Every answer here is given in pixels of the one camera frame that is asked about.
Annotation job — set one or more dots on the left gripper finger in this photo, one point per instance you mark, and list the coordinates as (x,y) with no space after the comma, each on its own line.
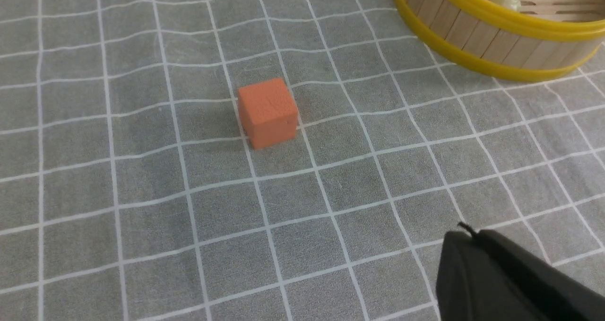
(484,276)

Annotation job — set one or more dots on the bamboo steamer tray yellow rim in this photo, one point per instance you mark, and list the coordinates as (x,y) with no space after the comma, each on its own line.
(541,40)

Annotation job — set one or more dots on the orange wooden cube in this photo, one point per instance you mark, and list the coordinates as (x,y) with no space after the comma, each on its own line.
(268,113)

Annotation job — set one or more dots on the grey checked tablecloth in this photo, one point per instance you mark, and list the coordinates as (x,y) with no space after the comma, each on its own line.
(130,190)

